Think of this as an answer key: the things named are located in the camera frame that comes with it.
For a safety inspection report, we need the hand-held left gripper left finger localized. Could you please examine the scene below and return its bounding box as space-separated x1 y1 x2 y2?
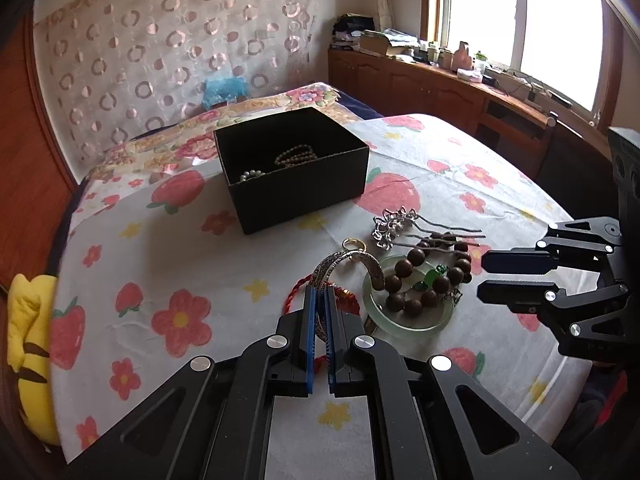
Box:
60 285 318 480

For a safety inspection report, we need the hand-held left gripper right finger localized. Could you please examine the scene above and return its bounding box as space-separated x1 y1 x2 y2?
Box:
325 285 582 480

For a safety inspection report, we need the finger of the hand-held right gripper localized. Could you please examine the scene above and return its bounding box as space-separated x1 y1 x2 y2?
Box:
476 280 629 359
481 216 626 278

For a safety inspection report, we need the red string bracelet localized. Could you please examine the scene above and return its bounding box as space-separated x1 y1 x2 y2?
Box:
284 272 361 361

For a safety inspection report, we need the small dark bead bracelet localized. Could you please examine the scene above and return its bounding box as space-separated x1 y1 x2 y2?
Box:
417 232 472 262

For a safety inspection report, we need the pale green jade bangle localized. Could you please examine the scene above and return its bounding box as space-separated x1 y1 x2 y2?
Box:
362 252 458 335

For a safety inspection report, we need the green bead bracelet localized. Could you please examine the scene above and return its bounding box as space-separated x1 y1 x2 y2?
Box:
412 264 449 291

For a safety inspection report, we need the engraved silver bangle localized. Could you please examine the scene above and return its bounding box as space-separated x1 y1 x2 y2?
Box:
310 251 388 341

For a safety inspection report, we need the large wooden bead bracelet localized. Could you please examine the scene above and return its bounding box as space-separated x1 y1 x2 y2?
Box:
382 247 473 317

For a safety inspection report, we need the silver flower hairpin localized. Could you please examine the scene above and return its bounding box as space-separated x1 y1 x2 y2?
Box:
371 206 488 252

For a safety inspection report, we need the black cardboard box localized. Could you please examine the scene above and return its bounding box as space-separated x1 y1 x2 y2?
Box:
214 106 371 235

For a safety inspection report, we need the strawberry print white cloth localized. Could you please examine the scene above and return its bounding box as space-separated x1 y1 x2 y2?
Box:
50 112 596 480

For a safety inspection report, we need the window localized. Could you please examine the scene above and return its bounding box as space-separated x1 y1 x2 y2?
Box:
420 0 626 116

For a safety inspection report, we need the wooden low cabinet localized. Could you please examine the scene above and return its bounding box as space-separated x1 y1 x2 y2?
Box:
327 47 556 176

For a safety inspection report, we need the pink bottle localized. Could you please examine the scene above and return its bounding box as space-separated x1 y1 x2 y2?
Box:
452 41 473 72

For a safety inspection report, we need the navy bed sheet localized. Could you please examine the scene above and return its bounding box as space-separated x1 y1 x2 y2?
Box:
340 87 386 120

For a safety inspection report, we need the floral blanket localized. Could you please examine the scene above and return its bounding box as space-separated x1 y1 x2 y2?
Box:
82 82 386 186

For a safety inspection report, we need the blue plastic bag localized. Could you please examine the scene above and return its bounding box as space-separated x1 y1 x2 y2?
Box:
202 77 249 109

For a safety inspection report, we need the yellow plush toy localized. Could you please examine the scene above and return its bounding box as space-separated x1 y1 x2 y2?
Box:
7 274 63 446

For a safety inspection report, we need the circle pattern sheer curtain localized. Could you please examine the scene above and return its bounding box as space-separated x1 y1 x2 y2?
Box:
32 0 321 171

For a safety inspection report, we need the brown bead necklace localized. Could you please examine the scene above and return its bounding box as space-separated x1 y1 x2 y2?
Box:
274 144 318 167

